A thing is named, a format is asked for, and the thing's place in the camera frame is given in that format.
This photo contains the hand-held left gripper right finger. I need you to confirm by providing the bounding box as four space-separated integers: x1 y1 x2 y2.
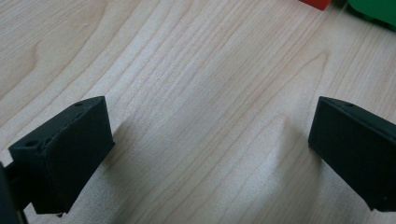
307 96 396 213

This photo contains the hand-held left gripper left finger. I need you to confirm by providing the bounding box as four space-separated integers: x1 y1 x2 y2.
8 96 115 216

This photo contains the green toy brick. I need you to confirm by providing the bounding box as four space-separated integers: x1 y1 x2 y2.
345 0 396 32

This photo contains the red toy brick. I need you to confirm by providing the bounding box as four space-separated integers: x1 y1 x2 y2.
298 0 332 11

